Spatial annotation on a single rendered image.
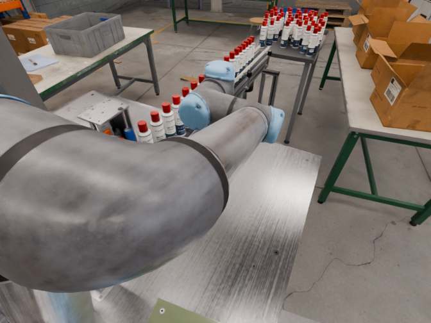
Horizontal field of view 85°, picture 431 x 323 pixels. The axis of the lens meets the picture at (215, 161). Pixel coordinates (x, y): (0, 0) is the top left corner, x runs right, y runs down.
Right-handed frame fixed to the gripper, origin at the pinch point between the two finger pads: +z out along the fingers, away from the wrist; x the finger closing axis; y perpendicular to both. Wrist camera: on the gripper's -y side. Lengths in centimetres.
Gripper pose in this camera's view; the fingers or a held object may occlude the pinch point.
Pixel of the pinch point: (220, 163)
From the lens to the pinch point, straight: 82.5
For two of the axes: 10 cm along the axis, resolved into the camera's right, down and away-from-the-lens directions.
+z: 0.0, 7.2, 6.9
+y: -3.1, 6.6, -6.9
